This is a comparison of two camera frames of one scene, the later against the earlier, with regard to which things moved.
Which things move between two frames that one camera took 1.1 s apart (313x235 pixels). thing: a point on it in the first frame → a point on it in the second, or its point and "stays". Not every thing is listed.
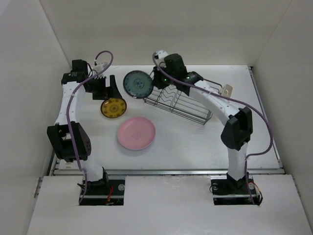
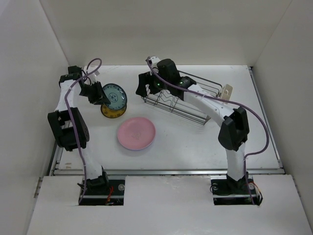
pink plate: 136,133 stays
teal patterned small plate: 138,84 → 116,95
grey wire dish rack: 179,102 stays
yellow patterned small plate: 113,107 stays
